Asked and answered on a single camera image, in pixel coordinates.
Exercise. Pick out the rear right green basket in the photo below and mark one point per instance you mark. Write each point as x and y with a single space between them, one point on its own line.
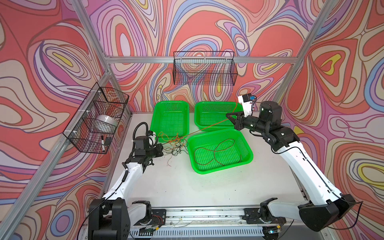
211 116

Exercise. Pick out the front green basket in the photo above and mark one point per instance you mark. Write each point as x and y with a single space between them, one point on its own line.
218 150

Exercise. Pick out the left black wire basket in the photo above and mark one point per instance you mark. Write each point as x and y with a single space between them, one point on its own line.
100 114

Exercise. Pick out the black wire basket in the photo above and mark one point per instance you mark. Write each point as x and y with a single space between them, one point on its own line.
100 114
204 68

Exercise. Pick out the black marker pen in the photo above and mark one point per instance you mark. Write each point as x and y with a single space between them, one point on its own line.
103 144

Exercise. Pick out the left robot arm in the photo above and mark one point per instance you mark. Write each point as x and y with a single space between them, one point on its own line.
110 218

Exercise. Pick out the left green basket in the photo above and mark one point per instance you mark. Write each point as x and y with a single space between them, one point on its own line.
170 119

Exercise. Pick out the rear black wire basket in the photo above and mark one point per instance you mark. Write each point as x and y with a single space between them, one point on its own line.
204 68

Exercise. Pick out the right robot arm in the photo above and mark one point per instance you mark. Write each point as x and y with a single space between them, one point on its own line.
326 203

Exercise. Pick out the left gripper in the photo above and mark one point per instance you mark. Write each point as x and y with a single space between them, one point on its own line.
158 148

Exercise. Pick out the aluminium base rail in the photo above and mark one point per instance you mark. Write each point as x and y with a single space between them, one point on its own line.
215 223

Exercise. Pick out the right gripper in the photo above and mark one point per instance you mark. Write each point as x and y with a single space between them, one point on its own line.
239 121

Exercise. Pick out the green basket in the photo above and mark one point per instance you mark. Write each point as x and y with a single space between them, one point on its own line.
170 119
218 150
211 116

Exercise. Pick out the white tape roll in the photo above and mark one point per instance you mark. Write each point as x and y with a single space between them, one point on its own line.
105 123

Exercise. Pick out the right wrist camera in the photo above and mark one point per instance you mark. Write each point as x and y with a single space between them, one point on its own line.
247 101

